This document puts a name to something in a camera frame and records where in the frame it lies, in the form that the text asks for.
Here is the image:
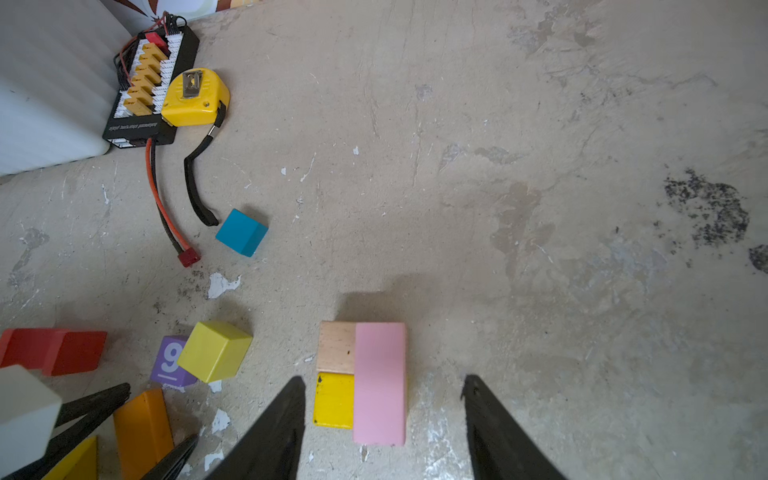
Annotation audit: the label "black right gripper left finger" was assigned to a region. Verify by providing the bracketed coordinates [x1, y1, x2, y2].
[207, 376, 306, 479]

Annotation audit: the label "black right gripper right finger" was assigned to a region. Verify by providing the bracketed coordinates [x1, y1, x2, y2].
[462, 374, 565, 480]

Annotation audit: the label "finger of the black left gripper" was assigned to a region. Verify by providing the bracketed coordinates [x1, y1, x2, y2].
[5, 382, 131, 479]
[142, 434, 199, 480]

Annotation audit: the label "yellow rectangular wooden block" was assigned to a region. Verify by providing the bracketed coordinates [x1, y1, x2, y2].
[313, 372, 354, 430]

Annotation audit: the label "natural wood block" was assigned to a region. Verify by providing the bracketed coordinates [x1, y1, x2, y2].
[316, 321, 356, 375]

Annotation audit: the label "pink wooden block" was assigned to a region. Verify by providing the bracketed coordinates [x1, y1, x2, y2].
[353, 322, 407, 446]

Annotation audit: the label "orange wooden block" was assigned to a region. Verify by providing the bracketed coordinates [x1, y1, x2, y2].
[113, 388, 174, 480]

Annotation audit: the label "purple number block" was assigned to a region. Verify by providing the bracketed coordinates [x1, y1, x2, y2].
[150, 335, 198, 388]

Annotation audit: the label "yellow wooden block left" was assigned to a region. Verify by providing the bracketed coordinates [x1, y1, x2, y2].
[43, 436, 98, 480]

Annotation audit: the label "red wooden arch block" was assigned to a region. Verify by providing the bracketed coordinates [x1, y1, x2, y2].
[1, 328, 108, 377]

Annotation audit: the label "lime green wooden cube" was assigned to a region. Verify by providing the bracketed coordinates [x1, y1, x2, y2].
[178, 321, 253, 383]

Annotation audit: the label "teal wooden cube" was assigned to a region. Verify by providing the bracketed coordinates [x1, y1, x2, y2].
[216, 209, 268, 257]

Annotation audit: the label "yellow tape measure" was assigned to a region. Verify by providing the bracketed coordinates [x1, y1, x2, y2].
[161, 68, 230, 128]

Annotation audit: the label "brown lid white toolbox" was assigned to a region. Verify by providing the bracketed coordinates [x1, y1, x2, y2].
[1, 1, 129, 175]

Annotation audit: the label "black charging board yellow connectors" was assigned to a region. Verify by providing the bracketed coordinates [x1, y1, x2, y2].
[102, 24, 199, 149]

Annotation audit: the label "red black power cable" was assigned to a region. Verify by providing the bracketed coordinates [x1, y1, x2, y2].
[143, 137, 202, 269]

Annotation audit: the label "tape measure black strap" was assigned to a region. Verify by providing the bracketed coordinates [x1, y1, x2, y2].
[182, 101, 228, 228]

